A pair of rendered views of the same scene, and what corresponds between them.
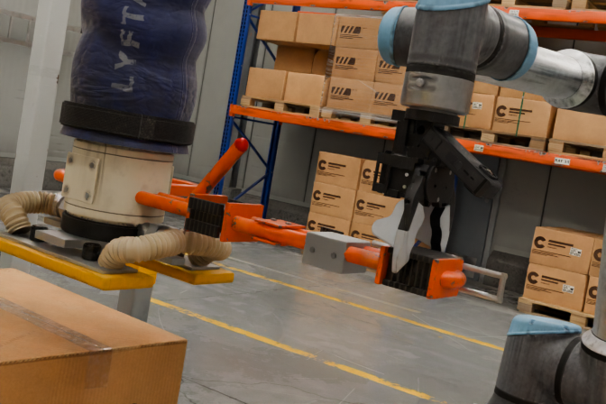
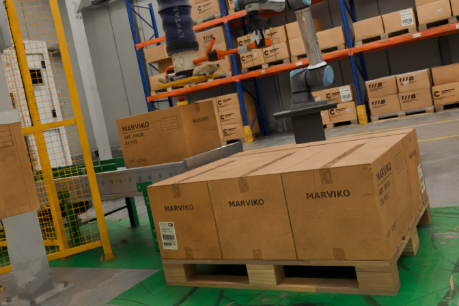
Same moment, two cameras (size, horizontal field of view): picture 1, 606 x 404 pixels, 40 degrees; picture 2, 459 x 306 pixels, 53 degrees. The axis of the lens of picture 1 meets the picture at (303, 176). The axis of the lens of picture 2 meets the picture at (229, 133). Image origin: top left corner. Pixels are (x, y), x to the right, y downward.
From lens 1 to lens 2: 1.90 m
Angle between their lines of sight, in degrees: 6
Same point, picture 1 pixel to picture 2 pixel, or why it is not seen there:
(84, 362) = (194, 105)
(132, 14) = (177, 19)
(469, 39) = not seen: outside the picture
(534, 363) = (298, 80)
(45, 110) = (97, 103)
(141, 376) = (206, 109)
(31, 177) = (102, 130)
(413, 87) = (248, 7)
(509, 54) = not seen: outside the picture
